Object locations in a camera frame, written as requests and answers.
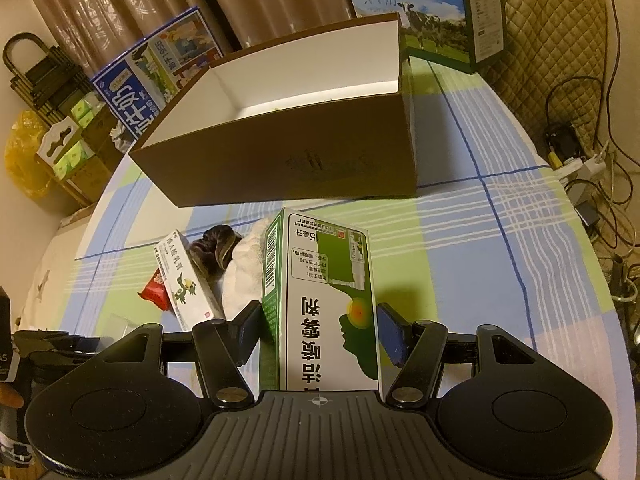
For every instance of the chair with quilted cover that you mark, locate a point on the chair with quilted cover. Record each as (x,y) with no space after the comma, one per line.
(550,35)

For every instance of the white power strip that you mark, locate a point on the white power strip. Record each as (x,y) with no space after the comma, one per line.
(580,166)

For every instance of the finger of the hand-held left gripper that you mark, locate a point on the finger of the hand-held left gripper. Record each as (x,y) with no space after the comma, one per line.
(55,342)

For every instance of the clear plastic case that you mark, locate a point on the clear plastic case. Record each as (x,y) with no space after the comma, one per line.
(117,325)

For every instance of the white cloth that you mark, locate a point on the white cloth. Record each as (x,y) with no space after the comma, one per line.
(242,275)

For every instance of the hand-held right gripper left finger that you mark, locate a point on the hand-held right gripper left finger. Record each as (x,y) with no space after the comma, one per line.
(247,332)

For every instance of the black folding chairs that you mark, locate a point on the black folding chairs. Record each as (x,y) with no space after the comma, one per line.
(45,75)

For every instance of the small red packet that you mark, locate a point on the small red packet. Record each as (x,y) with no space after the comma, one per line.
(152,290)

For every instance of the yellow plastic bag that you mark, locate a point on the yellow plastic bag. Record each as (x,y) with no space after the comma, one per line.
(25,160)

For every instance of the brown patterned curtain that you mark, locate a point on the brown patterned curtain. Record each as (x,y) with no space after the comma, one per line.
(175,0)

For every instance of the white medicine box green print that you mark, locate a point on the white medicine box green print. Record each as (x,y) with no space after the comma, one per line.
(182,285)

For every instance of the brown cardboard box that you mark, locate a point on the brown cardboard box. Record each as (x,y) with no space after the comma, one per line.
(275,170)

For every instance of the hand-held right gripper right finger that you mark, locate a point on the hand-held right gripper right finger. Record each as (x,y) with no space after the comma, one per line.
(392,335)

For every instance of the beige embroidered bed sheet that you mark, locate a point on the beige embroidered bed sheet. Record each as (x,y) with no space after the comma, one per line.
(45,270)

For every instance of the dark blue milk carton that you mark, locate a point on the dark blue milk carton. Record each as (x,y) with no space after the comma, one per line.
(120,95)

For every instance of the stack of green tissue packs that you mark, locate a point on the stack of green tissue packs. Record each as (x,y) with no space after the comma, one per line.
(75,152)

